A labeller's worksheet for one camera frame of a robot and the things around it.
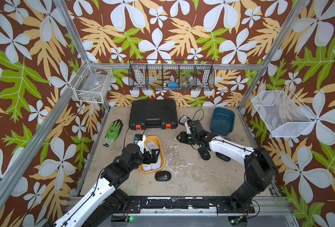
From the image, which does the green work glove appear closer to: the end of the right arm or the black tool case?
the black tool case

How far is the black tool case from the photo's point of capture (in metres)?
1.03

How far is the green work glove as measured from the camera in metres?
0.99

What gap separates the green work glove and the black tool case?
0.09 m
